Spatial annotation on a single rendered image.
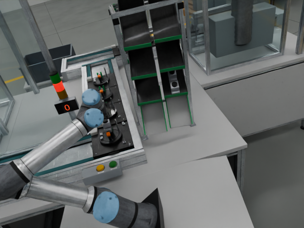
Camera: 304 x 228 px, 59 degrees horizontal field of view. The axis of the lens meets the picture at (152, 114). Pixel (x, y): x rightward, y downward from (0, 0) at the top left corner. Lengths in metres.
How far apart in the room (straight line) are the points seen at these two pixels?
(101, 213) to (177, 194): 0.46
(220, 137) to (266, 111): 1.07
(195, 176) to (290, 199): 1.19
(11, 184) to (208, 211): 0.84
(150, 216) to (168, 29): 0.86
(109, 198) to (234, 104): 1.60
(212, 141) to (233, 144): 0.12
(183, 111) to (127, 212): 0.72
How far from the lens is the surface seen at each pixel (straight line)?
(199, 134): 1.71
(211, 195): 1.41
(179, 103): 1.60
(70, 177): 1.59
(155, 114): 1.58
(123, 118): 1.77
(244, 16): 2.23
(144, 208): 1.18
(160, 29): 1.39
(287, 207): 2.47
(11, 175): 1.04
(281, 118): 2.85
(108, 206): 1.10
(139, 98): 1.49
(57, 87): 1.56
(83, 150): 1.73
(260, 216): 2.39
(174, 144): 1.67
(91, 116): 1.06
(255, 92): 2.48
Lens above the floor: 2.00
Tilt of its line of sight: 36 degrees down
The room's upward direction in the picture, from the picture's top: 12 degrees counter-clockwise
